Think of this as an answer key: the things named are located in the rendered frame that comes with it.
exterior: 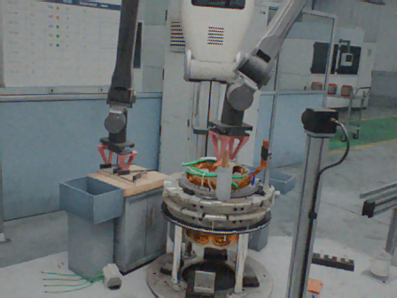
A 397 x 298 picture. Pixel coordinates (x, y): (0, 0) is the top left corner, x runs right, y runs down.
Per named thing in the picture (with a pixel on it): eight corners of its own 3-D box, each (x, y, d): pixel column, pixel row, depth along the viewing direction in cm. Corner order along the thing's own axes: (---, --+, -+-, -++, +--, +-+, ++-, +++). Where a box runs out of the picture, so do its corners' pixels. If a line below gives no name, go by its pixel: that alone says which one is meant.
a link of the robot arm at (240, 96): (272, 72, 107) (245, 51, 106) (282, 77, 96) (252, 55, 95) (244, 110, 110) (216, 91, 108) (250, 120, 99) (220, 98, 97)
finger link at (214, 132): (241, 163, 111) (247, 129, 108) (219, 165, 106) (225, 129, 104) (225, 155, 116) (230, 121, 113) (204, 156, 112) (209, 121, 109)
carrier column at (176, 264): (175, 288, 124) (179, 221, 119) (169, 284, 125) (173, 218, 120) (181, 285, 125) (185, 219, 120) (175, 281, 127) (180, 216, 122)
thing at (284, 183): (286, 248, 159) (296, 175, 152) (276, 259, 150) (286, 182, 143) (227, 231, 171) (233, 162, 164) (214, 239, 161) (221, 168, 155)
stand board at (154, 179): (126, 197, 126) (126, 189, 125) (86, 181, 137) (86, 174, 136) (171, 184, 141) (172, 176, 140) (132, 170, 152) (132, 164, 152)
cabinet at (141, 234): (124, 276, 132) (126, 197, 126) (87, 255, 143) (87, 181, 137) (167, 255, 147) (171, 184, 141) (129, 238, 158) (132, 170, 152)
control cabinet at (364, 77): (349, 111, 1241) (362, 26, 1184) (334, 108, 1279) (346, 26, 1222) (367, 110, 1306) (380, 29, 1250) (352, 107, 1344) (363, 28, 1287)
